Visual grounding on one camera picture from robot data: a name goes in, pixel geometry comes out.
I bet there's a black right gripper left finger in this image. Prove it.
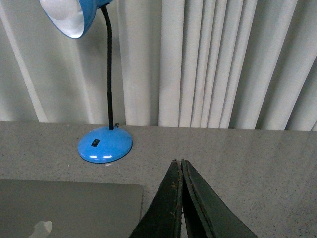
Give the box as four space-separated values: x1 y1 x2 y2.
130 160 183 238

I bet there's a silver laptop with black keyboard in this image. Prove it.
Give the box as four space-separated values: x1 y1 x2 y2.
0 179 143 238

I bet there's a blue gooseneck desk lamp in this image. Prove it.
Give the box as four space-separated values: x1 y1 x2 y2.
40 0 133 164

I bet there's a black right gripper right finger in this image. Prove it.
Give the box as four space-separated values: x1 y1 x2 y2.
181 160 257 238

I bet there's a white pleated curtain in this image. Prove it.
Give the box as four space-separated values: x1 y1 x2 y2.
0 0 317 131

